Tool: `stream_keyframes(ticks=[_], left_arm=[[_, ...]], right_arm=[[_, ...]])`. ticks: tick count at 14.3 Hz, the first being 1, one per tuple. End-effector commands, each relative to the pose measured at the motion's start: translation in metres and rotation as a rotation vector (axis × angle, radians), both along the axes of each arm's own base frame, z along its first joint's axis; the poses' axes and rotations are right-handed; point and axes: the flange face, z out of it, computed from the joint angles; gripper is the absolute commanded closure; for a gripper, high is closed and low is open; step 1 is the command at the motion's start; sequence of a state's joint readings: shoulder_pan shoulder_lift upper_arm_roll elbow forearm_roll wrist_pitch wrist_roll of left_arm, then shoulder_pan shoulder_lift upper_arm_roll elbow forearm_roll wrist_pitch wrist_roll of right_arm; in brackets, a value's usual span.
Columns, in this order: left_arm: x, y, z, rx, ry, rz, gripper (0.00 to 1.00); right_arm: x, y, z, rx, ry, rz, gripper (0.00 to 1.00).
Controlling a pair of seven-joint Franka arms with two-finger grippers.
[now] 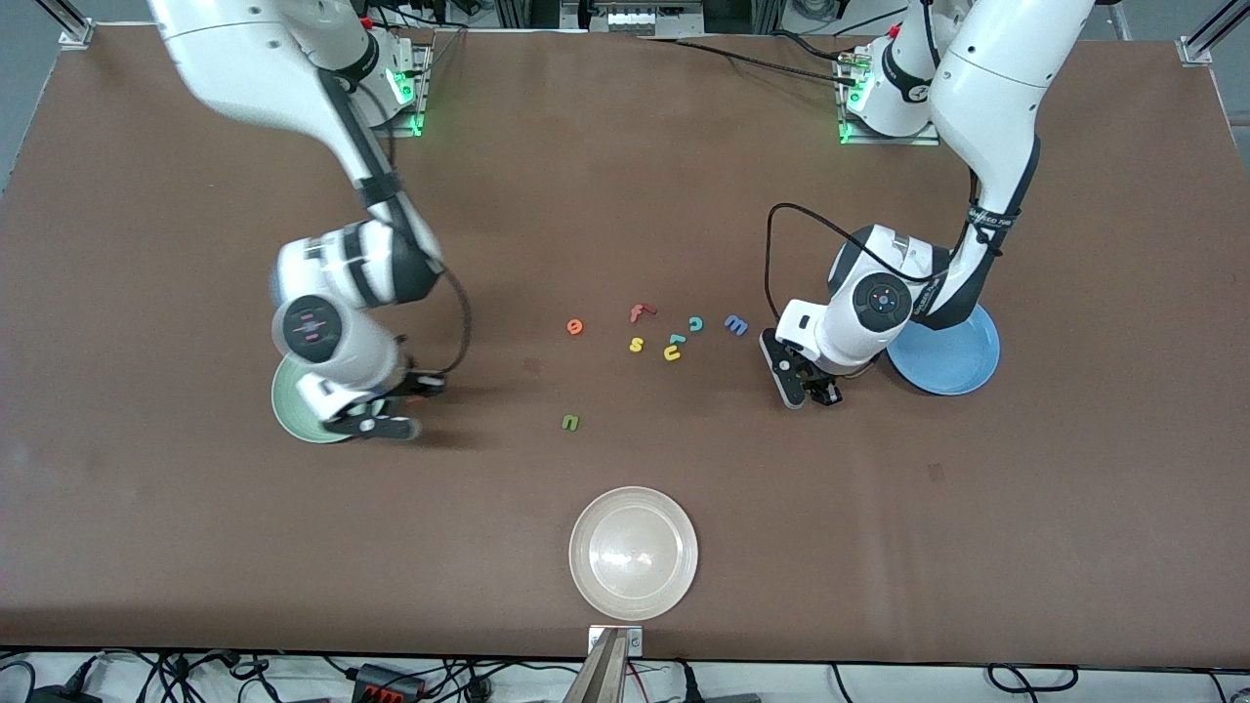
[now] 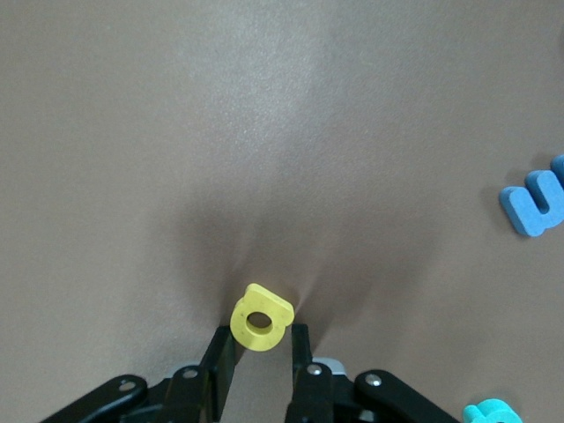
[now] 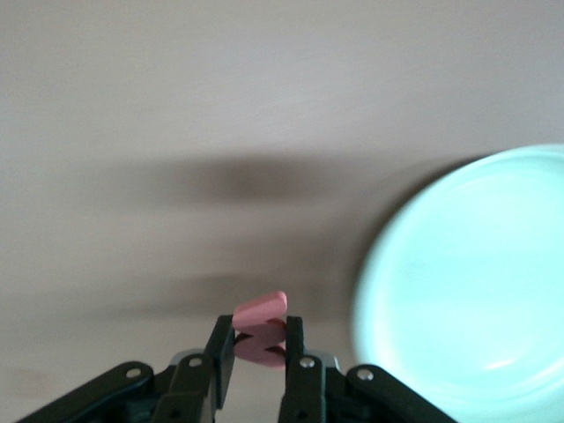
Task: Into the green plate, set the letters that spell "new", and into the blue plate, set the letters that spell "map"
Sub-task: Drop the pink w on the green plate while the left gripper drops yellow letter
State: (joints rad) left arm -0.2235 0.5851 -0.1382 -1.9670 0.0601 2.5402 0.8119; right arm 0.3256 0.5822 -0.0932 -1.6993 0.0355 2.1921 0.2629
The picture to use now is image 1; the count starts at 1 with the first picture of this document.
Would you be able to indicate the blue foam letter m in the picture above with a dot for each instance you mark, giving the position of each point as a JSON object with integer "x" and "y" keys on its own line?
{"x": 736, "y": 325}

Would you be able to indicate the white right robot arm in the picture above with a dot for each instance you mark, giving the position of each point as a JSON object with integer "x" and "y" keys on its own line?
{"x": 244, "y": 68}

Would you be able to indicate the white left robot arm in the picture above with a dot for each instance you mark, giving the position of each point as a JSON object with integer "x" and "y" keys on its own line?
{"x": 986, "y": 98}

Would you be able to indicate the green round plate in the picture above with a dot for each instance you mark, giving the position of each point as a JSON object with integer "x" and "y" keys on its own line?
{"x": 293, "y": 405}

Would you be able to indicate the blue round plate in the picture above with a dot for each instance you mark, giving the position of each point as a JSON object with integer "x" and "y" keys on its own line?
{"x": 952, "y": 361}

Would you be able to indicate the red foam letter f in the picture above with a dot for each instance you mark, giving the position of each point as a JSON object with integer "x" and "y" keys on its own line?
{"x": 640, "y": 313}

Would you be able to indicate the beige round plate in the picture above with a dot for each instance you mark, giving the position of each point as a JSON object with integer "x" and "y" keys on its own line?
{"x": 633, "y": 554}

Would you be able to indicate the black power strip red switches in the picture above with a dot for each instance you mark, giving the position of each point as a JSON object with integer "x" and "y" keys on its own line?
{"x": 389, "y": 685}

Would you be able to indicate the white connector block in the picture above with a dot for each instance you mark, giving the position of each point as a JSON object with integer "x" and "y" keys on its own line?
{"x": 632, "y": 20}

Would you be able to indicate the black power adapter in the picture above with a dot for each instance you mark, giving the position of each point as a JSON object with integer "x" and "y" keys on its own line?
{"x": 63, "y": 695}

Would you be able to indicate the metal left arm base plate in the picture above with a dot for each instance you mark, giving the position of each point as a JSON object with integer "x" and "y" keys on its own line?
{"x": 894, "y": 141}

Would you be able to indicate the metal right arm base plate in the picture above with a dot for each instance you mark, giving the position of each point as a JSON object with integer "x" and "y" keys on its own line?
{"x": 422, "y": 88}

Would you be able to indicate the silver metal mounting bracket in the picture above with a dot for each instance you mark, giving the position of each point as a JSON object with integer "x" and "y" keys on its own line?
{"x": 633, "y": 640}

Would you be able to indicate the grey camera mount pole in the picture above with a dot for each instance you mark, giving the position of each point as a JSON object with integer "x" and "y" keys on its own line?
{"x": 601, "y": 679}

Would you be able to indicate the aluminium rack frame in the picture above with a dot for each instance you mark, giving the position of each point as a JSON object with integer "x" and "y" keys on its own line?
{"x": 527, "y": 12}

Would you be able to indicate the aluminium frame post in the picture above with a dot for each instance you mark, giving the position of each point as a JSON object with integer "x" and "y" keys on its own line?
{"x": 1206, "y": 39}
{"x": 73, "y": 24}

